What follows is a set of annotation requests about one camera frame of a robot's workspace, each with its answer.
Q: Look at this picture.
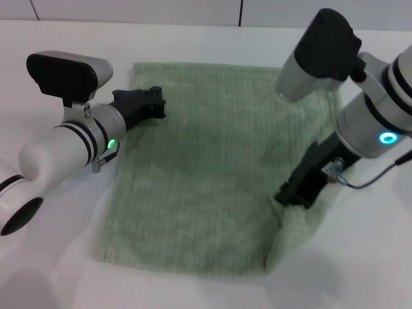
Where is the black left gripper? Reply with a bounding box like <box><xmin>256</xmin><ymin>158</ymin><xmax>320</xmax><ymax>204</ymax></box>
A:
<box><xmin>111</xmin><ymin>85</ymin><xmax>167</xmax><ymax>133</ymax></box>

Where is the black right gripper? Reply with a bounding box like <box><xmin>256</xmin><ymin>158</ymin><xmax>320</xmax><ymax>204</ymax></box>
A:
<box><xmin>274</xmin><ymin>131</ymin><xmax>362</xmax><ymax>211</ymax></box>

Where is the green terry towel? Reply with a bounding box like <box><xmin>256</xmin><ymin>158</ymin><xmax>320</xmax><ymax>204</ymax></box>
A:
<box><xmin>93</xmin><ymin>62</ymin><xmax>344</xmax><ymax>278</ymax></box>

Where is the thin black left wrist cable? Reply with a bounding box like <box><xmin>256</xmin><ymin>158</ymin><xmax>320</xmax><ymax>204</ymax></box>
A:
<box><xmin>91</xmin><ymin>141</ymin><xmax>121</xmax><ymax>174</ymax></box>

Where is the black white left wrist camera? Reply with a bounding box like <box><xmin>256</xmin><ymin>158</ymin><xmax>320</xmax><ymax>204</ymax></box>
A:
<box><xmin>26</xmin><ymin>50</ymin><xmax>115</xmax><ymax>112</ymax></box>

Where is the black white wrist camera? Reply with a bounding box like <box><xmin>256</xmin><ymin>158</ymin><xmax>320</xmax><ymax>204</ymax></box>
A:
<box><xmin>277</xmin><ymin>8</ymin><xmax>368</xmax><ymax>103</ymax></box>
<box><xmin>26</xmin><ymin>50</ymin><xmax>115</xmax><ymax>112</ymax></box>

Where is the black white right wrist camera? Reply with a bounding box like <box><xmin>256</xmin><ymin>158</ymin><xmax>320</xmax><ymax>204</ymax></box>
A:
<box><xmin>277</xmin><ymin>8</ymin><xmax>368</xmax><ymax>103</ymax></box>

